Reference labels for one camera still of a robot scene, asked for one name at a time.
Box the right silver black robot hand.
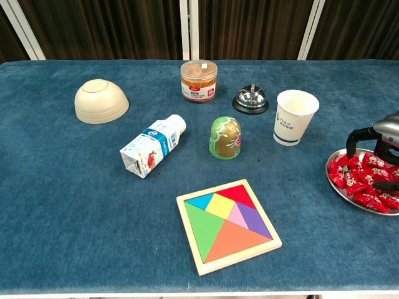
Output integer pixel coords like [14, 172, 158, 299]
[345, 110, 399, 191]

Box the silver metal plate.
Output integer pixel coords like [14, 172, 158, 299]
[325, 148, 399, 216]

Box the white paper cup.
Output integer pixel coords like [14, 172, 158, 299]
[273, 89, 320, 147]

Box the dark brown curtain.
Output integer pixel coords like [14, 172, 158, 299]
[17, 0, 183, 60]
[307, 0, 399, 60]
[0, 6, 31, 65]
[198, 0, 315, 60]

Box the silver service bell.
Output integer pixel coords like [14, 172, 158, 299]
[232, 83, 269, 115]

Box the red tangram triangle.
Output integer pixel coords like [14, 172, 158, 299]
[214, 184, 257, 210]

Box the purple tangram parallelogram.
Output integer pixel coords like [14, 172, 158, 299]
[236, 202, 274, 240]

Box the green gold nesting doll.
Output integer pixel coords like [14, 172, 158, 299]
[208, 116, 243, 160]

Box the pink tangram triangle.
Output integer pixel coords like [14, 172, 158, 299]
[224, 202, 250, 231]

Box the yellow tangram square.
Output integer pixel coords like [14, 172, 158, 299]
[204, 193, 237, 221]

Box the orange tangram triangle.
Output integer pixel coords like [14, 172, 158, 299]
[204, 219, 274, 263]

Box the clear plastic snack jar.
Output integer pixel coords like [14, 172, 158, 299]
[180, 59, 218, 103]

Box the wooden tangram tray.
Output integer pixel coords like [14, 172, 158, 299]
[176, 178, 283, 277]

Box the cyan tangram triangle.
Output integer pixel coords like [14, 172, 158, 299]
[185, 193, 216, 211]

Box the green tangram triangle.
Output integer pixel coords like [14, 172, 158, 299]
[184, 202, 226, 263]

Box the white blue milk carton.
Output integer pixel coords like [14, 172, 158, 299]
[119, 114, 187, 179]

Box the beige upturned bowl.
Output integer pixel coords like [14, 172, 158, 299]
[74, 78, 130, 125]

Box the blue velvet tablecloth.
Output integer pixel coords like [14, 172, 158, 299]
[0, 59, 399, 295]

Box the white frame post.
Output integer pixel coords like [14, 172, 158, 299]
[0, 0, 47, 60]
[189, 0, 200, 60]
[297, 0, 327, 60]
[179, 0, 191, 60]

